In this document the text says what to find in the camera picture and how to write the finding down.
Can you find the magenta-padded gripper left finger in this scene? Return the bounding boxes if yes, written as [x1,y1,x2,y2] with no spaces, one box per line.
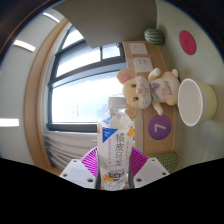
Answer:
[59,146,101,190]

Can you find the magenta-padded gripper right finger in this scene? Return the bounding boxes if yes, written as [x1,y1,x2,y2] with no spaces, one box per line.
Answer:
[128,146,170,189]

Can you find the clear plastic drink bottle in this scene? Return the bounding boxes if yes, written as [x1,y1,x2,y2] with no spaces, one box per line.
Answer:
[96,96,136,192]

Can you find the tall green cactus ornament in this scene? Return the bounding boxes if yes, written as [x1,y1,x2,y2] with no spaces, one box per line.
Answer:
[148,151,179,171]

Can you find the grey window curtain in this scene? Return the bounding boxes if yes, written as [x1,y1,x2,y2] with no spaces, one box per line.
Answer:
[43,131,101,169]

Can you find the purple round number sticker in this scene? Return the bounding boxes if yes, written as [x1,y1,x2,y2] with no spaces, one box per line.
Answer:
[147,114,173,141]

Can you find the white pale-yellow cup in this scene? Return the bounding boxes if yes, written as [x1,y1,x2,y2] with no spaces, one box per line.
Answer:
[177,77,218,127]

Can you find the beige plush mouse toy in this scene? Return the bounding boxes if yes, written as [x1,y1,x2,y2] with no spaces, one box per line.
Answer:
[116,67,181,120]

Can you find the flat round red coaster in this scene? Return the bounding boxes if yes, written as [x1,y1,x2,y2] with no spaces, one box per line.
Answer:
[178,29,197,56]

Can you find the round green cactus ornament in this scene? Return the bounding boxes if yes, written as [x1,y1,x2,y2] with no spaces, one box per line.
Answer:
[143,27,166,46]

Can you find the ceiling lights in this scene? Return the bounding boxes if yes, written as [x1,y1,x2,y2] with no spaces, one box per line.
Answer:
[0,11,62,128]

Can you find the grey-green desk partition panel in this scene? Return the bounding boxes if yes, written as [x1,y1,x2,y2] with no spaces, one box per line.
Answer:
[52,0,158,49]

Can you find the white wall socket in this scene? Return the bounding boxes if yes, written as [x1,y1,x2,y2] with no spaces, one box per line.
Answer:
[129,42,149,56]
[133,56,154,73]

